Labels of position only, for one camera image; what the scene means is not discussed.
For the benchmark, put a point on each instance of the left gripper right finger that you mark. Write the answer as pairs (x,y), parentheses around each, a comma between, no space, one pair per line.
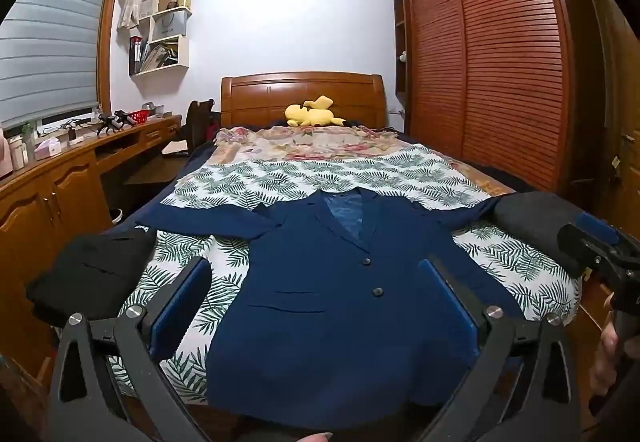
(523,384)

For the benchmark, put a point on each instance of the floral blanket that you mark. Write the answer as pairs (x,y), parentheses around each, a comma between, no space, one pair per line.
(240,144)

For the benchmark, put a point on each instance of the black folded garment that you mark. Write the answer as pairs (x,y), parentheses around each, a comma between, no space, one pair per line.
(92,275)

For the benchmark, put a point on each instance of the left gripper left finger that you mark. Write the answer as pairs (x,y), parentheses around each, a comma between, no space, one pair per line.
(85,403)

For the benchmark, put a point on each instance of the wooden headboard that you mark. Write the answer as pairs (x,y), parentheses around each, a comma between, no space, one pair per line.
(260,100)

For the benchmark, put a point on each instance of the wooden desk cabinet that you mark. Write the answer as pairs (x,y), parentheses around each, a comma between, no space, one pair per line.
(42,208)

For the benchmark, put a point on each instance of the red basket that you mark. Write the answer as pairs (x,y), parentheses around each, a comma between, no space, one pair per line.
(137,117)

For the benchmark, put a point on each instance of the navy blue suit jacket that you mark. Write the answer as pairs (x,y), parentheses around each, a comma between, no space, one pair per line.
(340,320)

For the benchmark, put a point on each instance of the wooden louvered wardrobe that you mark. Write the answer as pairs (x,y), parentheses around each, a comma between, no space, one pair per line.
(515,85)

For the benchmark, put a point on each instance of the pink bottle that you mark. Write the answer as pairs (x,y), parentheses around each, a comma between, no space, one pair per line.
(6,164)

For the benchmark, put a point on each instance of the yellow plush toy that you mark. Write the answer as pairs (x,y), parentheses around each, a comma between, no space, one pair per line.
(316,113)

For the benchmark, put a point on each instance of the grey window blind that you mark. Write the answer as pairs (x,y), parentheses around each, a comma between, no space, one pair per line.
(48,59)

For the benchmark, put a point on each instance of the dark wooden chair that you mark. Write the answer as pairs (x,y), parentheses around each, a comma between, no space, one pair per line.
(201,126)

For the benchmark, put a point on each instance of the dark grey folded garment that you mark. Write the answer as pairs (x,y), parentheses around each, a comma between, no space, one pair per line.
(536,218)

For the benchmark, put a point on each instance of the palm leaf print bedsheet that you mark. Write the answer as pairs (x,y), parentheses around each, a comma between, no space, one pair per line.
(539,285)

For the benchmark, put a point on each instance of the white wall shelf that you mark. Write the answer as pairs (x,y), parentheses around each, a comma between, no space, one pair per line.
(160,41)

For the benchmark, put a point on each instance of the right hand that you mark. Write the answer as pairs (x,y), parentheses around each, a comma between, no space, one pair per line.
(603,372)

